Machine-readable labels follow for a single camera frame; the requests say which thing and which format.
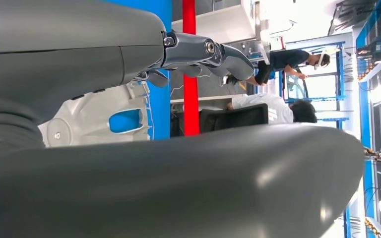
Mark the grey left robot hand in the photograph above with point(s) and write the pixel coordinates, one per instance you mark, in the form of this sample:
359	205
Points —
177	184

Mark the standing person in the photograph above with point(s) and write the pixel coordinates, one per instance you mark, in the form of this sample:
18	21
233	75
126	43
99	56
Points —
289	59

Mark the red barrier belt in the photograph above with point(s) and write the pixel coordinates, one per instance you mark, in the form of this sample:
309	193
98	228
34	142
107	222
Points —
190	105

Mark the white desk panel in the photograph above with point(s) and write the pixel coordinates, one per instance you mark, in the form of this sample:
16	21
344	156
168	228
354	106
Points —
216	23
207	98

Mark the black office chair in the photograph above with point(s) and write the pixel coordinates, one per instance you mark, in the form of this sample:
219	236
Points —
233	118

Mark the background shelving with lights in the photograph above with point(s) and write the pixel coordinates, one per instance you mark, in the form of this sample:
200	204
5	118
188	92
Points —
363	115

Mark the blue background rack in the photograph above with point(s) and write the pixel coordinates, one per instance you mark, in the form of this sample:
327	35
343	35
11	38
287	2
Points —
322	98

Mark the seated person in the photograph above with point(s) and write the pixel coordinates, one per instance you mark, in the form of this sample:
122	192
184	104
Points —
269	108

